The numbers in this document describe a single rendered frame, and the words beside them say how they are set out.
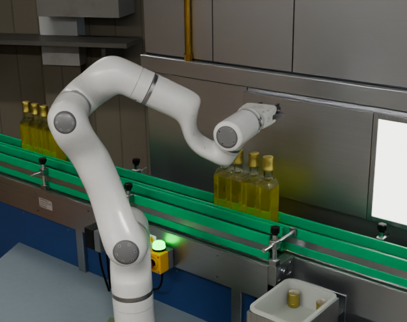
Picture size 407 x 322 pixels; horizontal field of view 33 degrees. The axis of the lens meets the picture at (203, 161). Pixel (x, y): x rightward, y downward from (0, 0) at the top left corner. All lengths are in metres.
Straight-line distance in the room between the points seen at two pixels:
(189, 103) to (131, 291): 0.56
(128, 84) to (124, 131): 3.40
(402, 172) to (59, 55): 3.43
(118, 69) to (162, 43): 0.77
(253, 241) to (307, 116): 0.43
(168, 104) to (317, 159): 0.61
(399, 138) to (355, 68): 0.25
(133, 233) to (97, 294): 0.75
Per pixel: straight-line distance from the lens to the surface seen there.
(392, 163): 2.10
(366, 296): 2.08
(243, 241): 2.15
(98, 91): 1.82
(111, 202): 1.88
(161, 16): 2.54
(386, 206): 2.15
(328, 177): 2.21
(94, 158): 1.85
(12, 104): 5.53
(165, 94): 1.80
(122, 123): 5.17
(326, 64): 2.16
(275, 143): 2.28
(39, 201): 2.80
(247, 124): 1.85
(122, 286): 1.99
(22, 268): 2.84
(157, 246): 2.30
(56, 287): 2.66
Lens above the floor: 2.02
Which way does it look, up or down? 19 degrees down
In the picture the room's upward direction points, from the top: 1 degrees counter-clockwise
